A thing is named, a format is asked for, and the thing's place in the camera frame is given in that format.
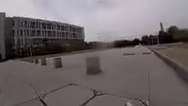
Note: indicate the pale slim tower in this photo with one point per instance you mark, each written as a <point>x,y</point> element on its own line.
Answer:
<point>161,26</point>

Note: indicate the long grey multi-storey building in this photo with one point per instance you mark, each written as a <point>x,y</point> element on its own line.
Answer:
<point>29,32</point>

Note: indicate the grey paved plaza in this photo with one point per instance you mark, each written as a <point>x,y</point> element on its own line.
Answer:
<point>118,76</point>

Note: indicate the grey stone kerb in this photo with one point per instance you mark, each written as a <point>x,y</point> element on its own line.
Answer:
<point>184,73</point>

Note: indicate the grey stone bollard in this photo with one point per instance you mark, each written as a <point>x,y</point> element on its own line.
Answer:
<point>36,60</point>
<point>93,65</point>
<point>56,62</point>
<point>43,61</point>

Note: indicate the row of trees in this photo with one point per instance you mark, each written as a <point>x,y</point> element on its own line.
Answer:
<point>180,34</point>

